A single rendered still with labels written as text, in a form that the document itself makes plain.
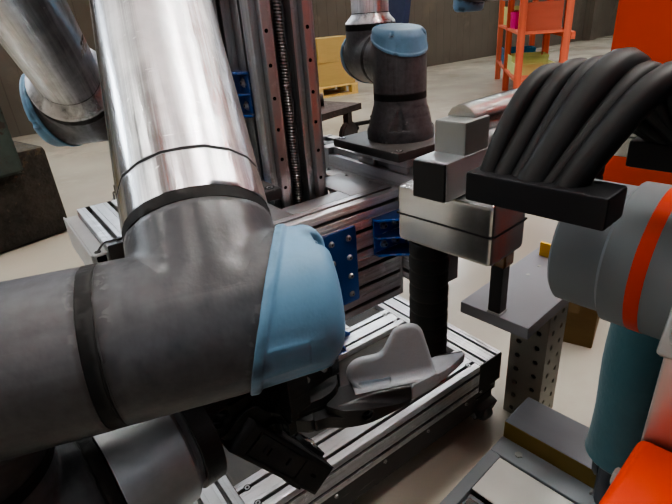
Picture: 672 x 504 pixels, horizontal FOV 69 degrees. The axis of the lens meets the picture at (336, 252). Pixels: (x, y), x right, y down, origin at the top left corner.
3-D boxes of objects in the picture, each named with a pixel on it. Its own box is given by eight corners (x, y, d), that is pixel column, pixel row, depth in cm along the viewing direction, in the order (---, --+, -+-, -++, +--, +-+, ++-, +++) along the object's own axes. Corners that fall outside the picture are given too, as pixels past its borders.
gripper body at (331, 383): (354, 308, 33) (191, 403, 26) (360, 406, 37) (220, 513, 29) (284, 274, 38) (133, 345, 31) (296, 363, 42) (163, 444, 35)
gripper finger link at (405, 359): (481, 325, 33) (345, 343, 32) (477, 393, 36) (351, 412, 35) (464, 301, 36) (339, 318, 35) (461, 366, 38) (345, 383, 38)
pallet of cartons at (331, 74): (290, 106, 662) (283, 43, 627) (251, 100, 737) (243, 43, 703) (366, 91, 736) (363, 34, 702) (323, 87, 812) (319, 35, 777)
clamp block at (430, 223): (490, 270, 37) (495, 203, 34) (397, 238, 43) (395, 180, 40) (524, 247, 39) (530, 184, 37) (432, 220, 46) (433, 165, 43)
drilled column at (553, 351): (535, 426, 137) (553, 298, 119) (503, 409, 144) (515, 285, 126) (552, 407, 143) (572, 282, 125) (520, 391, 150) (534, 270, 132)
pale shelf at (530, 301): (527, 340, 105) (528, 328, 104) (459, 312, 117) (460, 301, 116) (607, 267, 131) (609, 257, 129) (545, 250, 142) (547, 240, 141)
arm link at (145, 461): (152, 567, 27) (100, 480, 32) (224, 512, 30) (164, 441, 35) (115, 470, 24) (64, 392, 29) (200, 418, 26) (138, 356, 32)
